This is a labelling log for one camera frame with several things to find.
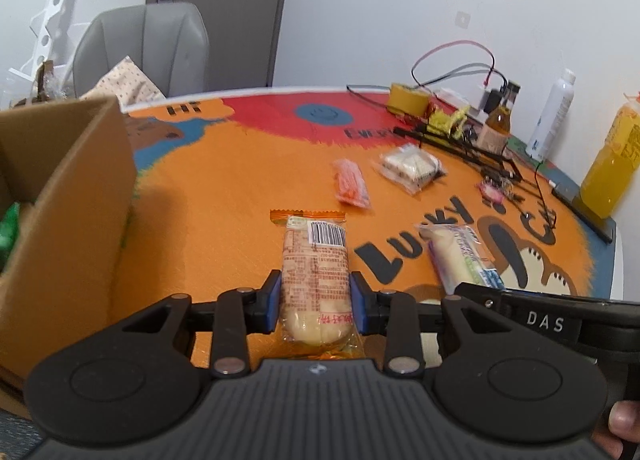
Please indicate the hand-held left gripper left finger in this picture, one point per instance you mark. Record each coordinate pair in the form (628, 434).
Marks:
(272, 302)

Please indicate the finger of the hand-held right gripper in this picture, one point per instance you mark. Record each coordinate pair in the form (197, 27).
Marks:
(477, 292)

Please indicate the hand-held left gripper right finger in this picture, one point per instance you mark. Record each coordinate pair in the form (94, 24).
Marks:
(358, 304)

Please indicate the white blue-label snack packet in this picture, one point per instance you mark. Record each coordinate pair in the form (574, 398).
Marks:
(457, 255)

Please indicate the orange bread packet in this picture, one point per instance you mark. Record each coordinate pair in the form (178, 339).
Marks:
(315, 270)

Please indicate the cardboard box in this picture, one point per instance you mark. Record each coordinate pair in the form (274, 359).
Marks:
(75, 220)

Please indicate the person's right hand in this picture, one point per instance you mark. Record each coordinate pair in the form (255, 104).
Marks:
(627, 422)

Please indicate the bunch of keys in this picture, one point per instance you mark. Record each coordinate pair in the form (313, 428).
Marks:
(511, 190)

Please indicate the black phone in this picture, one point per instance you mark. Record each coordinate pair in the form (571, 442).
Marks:
(582, 212)

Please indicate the red-orange snack packet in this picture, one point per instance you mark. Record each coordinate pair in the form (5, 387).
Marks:
(351, 182)

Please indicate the colourful printed table mat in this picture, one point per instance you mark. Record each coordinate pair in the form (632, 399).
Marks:
(225, 174)

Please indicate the clear cracker packet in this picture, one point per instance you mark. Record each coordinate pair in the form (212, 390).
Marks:
(410, 167)

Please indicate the orange juice bottle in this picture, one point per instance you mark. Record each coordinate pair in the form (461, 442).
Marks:
(612, 169)

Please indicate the brown glass bottle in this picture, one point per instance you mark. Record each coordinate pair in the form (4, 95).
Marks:
(497, 132)

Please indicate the yellow snack packet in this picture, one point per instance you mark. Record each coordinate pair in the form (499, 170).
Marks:
(445, 122)

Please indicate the white spray bottle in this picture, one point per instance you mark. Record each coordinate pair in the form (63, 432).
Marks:
(552, 119)

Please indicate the white power strip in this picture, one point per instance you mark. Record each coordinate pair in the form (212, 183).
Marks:
(482, 99)

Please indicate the black charger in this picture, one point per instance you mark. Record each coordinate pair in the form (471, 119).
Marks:
(494, 98)

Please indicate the yellow tape roll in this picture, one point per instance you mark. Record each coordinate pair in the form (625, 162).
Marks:
(407, 98)

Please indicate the patterned beige cushion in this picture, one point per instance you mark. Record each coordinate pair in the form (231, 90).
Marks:
(127, 82)

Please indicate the green snack packet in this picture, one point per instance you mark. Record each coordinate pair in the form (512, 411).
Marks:
(7, 235)

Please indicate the grey door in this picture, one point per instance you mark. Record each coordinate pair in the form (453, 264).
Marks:
(230, 14)

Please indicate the grey chair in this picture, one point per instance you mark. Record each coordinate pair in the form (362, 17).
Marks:
(145, 39)

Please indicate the brown plastic-wrapped bundle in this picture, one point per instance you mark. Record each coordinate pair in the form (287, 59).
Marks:
(47, 82)

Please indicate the white foam rack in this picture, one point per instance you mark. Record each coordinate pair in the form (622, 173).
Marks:
(50, 19)

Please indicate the white wall plate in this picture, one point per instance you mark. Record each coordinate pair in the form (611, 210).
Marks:
(463, 18)

